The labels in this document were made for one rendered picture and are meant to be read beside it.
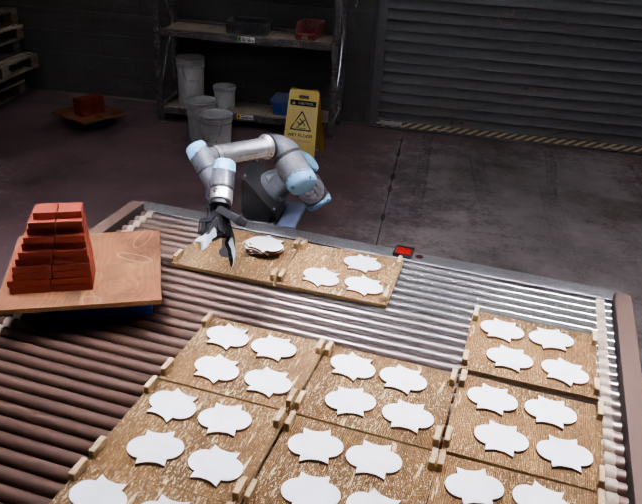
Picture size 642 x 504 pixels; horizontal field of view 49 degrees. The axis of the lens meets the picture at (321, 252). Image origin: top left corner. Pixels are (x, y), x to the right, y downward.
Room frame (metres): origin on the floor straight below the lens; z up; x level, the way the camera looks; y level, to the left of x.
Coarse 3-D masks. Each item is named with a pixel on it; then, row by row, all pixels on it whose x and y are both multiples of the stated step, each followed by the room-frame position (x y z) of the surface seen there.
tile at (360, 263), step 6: (348, 258) 2.43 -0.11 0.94; (354, 258) 2.43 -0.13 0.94; (360, 258) 2.43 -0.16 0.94; (366, 258) 2.43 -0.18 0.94; (372, 258) 2.44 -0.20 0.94; (348, 264) 2.38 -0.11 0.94; (354, 264) 2.38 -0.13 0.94; (360, 264) 2.38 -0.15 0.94; (366, 264) 2.39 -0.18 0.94; (372, 264) 2.39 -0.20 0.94; (378, 264) 2.39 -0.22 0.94; (360, 270) 2.34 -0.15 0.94; (366, 270) 2.34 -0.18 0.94; (372, 270) 2.34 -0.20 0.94; (378, 270) 2.36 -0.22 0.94
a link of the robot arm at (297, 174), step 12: (288, 156) 2.52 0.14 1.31; (300, 156) 2.54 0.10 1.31; (276, 168) 2.55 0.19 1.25; (288, 168) 2.50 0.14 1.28; (300, 168) 2.49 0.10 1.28; (288, 180) 2.48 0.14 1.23; (300, 180) 2.47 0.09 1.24; (312, 180) 2.50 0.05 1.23; (300, 192) 2.52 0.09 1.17; (312, 192) 2.70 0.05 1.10; (324, 192) 2.82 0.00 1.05; (312, 204) 2.81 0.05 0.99; (324, 204) 2.87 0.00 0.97
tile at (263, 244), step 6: (252, 240) 2.47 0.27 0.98; (258, 240) 2.47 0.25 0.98; (264, 240) 2.47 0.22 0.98; (270, 240) 2.47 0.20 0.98; (276, 240) 2.48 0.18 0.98; (252, 246) 2.42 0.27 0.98; (258, 246) 2.42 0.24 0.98; (264, 246) 2.42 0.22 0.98; (270, 246) 2.42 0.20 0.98; (276, 246) 2.43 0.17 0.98; (282, 246) 2.43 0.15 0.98; (264, 252) 2.38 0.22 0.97; (270, 252) 2.39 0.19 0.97; (276, 252) 2.39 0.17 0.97
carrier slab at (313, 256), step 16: (304, 256) 2.44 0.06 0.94; (320, 256) 2.44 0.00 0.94; (336, 256) 2.45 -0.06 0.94; (368, 256) 2.47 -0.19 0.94; (288, 272) 2.30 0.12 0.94; (336, 272) 2.33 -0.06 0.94; (352, 272) 2.33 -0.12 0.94; (368, 272) 2.34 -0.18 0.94; (384, 272) 2.35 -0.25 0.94; (288, 288) 2.21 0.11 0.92; (304, 288) 2.19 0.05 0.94; (320, 288) 2.20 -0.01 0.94; (336, 288) 2.21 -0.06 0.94; (384, 288) 2.23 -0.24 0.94; (368, 304) 2.13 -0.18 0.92; (384, 304) 2.12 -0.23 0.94
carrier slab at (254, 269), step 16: (240, 240) 2.54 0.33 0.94; (288, 240) 2.57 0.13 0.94; (192, 256) 2.38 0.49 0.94; (208, 256) 2.39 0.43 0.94; (240, 256) 2.41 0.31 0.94; (256, 256) 2.41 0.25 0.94; (272, 256) 2.42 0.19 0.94; (288, 256) 2.43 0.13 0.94; (208, 272) 2.29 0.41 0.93; (224, 272) 2.28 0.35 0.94; (240, 272) 2.28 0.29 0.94; (256, 272) 2.29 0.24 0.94
